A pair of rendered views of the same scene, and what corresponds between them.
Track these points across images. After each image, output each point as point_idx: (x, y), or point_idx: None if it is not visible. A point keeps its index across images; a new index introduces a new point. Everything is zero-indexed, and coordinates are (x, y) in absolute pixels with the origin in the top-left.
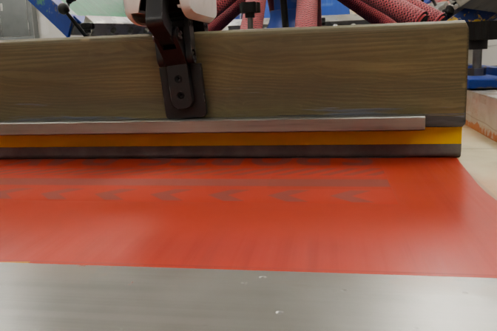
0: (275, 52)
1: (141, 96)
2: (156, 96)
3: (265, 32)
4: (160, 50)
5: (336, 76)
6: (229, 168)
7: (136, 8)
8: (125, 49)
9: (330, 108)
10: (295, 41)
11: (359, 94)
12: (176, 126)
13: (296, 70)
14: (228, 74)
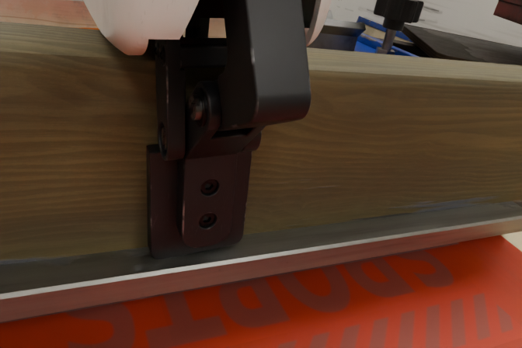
0: (384, 116)
1: (78, 209)
2: (120, 206)
3: (378, 78)
4: (203, 140)
5: (449, 157)
6: (292, 346)
7: (177, 26)
8: (35, 92)
9: (424, 203)
10: (419, 99)
11: (464, 181)
12: (182, 280)
13: (401, 147)
14: (291, 155)
